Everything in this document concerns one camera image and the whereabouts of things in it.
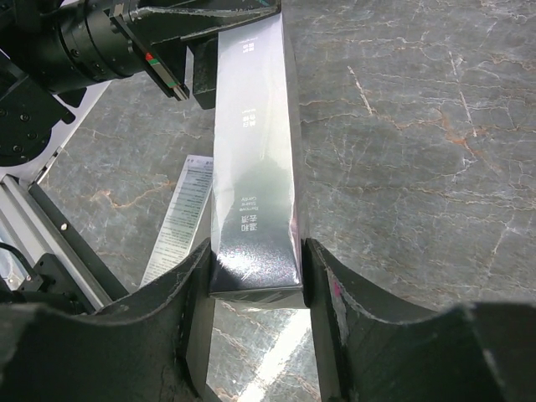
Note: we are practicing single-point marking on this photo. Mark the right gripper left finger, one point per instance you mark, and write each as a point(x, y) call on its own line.
point(152, 345)

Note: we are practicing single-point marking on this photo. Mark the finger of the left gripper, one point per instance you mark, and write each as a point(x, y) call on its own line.
point(205, 63)
point(156, 22)

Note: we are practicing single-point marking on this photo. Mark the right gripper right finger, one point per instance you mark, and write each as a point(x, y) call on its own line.
point(371, 345)

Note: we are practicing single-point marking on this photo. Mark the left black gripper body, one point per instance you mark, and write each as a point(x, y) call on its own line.
point(68, 47)

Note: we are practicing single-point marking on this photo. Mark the silver toothpaste box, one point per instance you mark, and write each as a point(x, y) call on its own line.
point(257, 224)
point(184, 216)

